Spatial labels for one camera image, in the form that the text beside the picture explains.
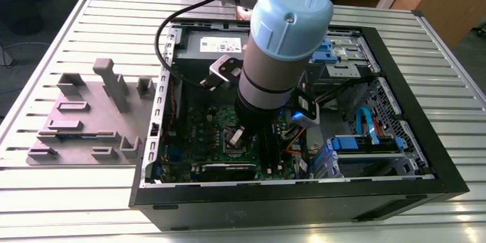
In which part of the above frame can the grey power supply unit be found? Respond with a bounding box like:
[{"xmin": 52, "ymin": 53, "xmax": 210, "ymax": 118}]
[{"xmin": 175, "ymin": 31, "xmax": 250, "ymax": 104}]

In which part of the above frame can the black office chair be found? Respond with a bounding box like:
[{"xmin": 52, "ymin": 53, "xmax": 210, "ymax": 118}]
[{"xmin": 0, "ymin": 0, "xmax": 52, "ymax": 36}]

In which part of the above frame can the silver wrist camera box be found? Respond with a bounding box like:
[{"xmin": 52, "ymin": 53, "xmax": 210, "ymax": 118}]
[{"xmin": 208, "ymin": 56, "xmax": 242, "ymax": 84}]

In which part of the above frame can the blue SATA wire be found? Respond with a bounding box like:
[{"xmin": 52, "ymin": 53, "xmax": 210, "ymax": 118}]
[{"xmin": 357, "ymin": 106, "xmax": 381, "ymax": 146}]

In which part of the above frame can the black graphics card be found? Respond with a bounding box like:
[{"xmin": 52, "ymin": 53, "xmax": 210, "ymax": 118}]
[{"xmin": 200, "ymin": 162, "xmax": 258, "ymax": 182}]

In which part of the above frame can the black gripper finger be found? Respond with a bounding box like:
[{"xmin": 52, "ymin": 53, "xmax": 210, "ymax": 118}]
[{"xmin": 226, "ymin": 126, "xmax": 247, "ymax": 149}]

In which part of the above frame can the black wire bundle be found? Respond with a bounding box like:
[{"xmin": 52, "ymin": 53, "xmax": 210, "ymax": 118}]
[{"xmin": 317, "ymin": 77, "xmax": 375, "ymax": 106}]

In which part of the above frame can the orange wire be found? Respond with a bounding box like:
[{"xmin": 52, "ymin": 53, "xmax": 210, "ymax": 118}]
[{"xmin": 285, "ymin": 133, "xmax": 306, "ymax": 155}]

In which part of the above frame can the silver optical drive cage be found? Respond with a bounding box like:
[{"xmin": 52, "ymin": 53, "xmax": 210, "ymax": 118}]
[{"xmin": 303, "ymin": 31, "xmax": 382, "ymax": 93}]

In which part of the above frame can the black RAM slot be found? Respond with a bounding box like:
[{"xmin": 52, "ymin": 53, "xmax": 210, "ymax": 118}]
[{"xmin": 262, "ymin": 134, "xmax": 273, "ymax": 174}]

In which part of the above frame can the green motherboard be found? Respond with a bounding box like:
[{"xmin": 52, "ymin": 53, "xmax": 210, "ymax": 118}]
[{"xmin": 162, "ymin": 105, "xmax": 301, "ymax": 183}]

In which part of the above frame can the metal socket cover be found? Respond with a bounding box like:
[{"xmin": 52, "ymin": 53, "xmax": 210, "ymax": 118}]
[{"xmin": 222, "ymin": 126, "xmax": 247, "ymax": 154}]

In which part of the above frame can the silver disk bay cage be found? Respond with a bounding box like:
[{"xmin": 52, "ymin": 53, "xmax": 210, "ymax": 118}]
[{"xmin": 311, "ymin": 137, "xmax": 435, "ymax": 180}]

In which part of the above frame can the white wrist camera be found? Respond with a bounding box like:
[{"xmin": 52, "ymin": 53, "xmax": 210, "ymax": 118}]
[{"xmin": 290, "ymin": 90, "xmax": 321, "ymax": 127}]

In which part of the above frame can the thick black cable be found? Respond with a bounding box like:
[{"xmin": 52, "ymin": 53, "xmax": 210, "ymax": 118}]
[{"xmin": 154, "ymin": 0, "xmax": 222, "ymax": 90}]

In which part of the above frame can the hard disk in blue carrier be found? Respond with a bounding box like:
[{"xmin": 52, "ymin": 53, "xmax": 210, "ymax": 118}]
[{"xmin": 329, "ymin": 136, "xmax": 406, "ymax": 155}]

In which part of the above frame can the black PC case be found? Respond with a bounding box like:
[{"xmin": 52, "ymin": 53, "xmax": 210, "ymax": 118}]
[{"xmin": 128, "ymin": 17, "xmax": 471, "ymax": 232}]

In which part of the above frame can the grey parts rack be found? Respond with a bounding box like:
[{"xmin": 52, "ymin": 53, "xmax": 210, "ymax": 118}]
[{"xmin": 26, "ymin": 57, "xmax": 159, "ymax": 166}]

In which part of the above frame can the green RAM stick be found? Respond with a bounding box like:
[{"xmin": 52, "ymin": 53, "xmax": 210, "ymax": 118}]
[{"xmin": 56, "ymin": 132, "xmax": 100, "ymax": 140}]

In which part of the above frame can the blue plastic drive latch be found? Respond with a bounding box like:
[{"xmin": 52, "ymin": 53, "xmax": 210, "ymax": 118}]
[{"xmin": 311, "ymin": 36, "xmax": 339, "ymax": 64}]

